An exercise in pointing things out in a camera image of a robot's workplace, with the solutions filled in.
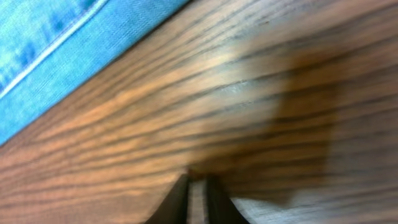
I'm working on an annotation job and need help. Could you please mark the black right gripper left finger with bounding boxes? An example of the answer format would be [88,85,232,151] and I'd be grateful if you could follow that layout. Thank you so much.
[145,174,190,224]

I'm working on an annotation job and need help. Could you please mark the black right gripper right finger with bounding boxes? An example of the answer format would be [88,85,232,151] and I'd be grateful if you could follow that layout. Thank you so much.
[205,175,249,224]

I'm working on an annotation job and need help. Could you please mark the light blue denim jeans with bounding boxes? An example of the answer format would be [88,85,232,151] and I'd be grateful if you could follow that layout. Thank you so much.
[1,0,185,142]

